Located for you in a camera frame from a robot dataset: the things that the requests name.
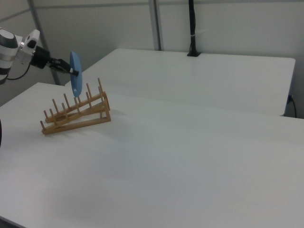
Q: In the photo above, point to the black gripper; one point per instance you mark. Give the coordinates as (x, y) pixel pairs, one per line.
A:
(41, 57)

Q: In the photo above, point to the blue plate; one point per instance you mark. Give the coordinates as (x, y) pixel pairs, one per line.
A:
(76, 80)

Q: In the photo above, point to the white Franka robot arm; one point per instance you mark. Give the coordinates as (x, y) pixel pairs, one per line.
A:
(9, 51)

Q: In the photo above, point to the wooden plate rack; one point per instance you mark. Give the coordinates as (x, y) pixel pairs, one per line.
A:
(78, 116)

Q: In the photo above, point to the black pole with base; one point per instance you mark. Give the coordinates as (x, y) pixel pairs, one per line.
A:
(192, 28)

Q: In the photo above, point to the grey wide metal wall post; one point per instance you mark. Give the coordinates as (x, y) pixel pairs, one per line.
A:
(155, 23)

